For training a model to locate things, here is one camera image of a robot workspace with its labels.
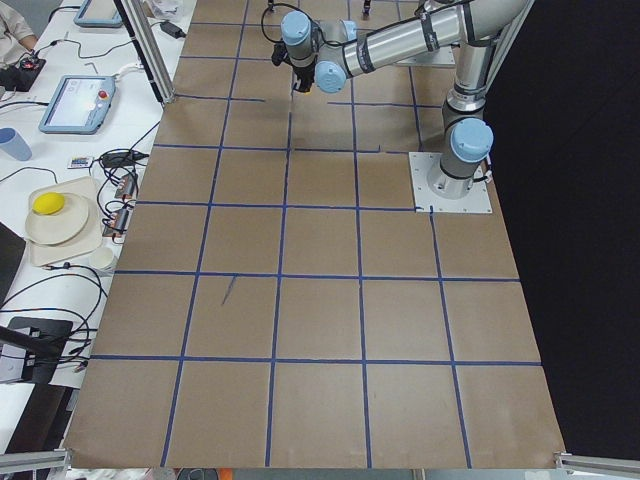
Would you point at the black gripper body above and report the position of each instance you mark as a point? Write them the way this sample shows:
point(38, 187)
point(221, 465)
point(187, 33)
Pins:
point(303, 75)

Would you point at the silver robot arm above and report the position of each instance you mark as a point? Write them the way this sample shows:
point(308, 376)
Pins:
point(327, 54)

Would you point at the black power adapter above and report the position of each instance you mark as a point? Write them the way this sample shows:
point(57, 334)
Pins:
point(172, 30)

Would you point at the blue teach pendant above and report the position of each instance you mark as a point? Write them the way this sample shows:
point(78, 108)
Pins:
point(98, 14)
point(79, 105)

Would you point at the white paper cup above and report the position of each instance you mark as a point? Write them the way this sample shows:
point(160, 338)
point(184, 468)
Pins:
point(103, 260)

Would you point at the cream round plate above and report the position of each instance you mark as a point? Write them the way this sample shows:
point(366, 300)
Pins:
point(60, 227)

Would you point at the yellow lemon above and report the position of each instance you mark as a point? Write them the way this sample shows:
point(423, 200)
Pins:
point(48, 203)

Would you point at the light blue plastic cup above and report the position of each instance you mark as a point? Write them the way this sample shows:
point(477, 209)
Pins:
point(13, 144)

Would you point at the cream square tray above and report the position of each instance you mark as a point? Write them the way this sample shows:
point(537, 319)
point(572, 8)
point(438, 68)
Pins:
point(86, 241)

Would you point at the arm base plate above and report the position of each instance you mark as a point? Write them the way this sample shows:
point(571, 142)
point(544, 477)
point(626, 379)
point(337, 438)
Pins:
point(436, 192)

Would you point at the aluminium frame post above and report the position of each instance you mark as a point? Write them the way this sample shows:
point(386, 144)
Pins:
point(137, 25)

